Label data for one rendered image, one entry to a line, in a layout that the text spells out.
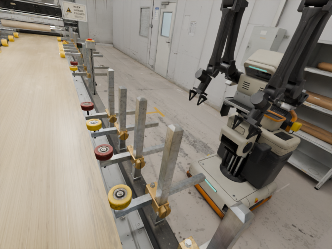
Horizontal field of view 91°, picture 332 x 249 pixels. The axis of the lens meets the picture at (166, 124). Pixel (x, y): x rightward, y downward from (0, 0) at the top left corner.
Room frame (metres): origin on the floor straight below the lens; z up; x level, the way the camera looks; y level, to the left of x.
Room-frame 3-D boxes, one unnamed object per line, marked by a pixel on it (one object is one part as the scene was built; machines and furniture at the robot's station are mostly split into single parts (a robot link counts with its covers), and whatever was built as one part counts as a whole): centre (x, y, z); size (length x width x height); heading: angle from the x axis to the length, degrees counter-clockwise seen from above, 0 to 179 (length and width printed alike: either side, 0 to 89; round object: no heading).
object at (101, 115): (1.09, 0.38, 0.81); 0.43 x 0.03 x 0.04; 125
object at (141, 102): (0.61, 0.11, 0.92); 0.04 x 0.04 x 0.48; 35
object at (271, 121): (1.32, -0.85, 0.87); 0.23 x 0.15 x 0.11; 35
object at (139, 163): (0.63, 0.13, 0.83); 0.14 x 0.06 x 0.05; 35
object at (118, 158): (0.67, 0.10, 0.83); 0.43 x 0.03 x 0.04; 125
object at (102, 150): (0.56, 0.26, 0.85); 0.08 x 0.08 x 0.11
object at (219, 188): (1.26, -0.75, 0.16); 0.67 x 0.64 x 0.25; 125
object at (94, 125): (0.77, 0.40, 0.85); 0.08 x 0.08 x 0.11
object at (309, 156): (1.97, -1.87, 0.78); 0.90 x 0.45 x 1.55; 35
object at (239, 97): (1.09, -0.51, 0.99); 0.28 x 0.16 x 0.22; 35
